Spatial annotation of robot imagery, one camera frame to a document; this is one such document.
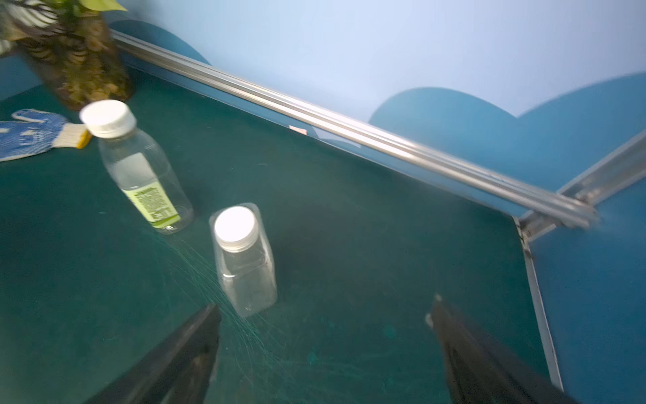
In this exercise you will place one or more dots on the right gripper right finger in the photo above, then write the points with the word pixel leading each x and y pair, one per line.
pixel 479 369

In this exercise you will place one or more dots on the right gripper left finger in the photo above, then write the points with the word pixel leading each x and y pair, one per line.
pixel 178 370

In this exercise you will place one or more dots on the square clear bottle white label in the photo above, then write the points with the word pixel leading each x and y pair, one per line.
pixel 247 278

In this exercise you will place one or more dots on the round clear bottle green label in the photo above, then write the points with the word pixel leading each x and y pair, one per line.
pixel 141 170

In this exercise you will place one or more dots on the white cap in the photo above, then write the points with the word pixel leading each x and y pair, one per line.
pixel 236 229
pixel 108 119

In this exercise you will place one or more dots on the blue dotted work glove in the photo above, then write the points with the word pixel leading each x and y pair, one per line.
pixel 32 132

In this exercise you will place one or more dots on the artificial potted plant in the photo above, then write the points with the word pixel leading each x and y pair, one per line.
pixel 70 47

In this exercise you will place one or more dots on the aluminium back rail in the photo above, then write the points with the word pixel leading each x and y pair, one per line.
pixel 564 209

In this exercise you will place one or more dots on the right aluminium corner post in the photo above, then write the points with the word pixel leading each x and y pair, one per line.
pixel 617 171

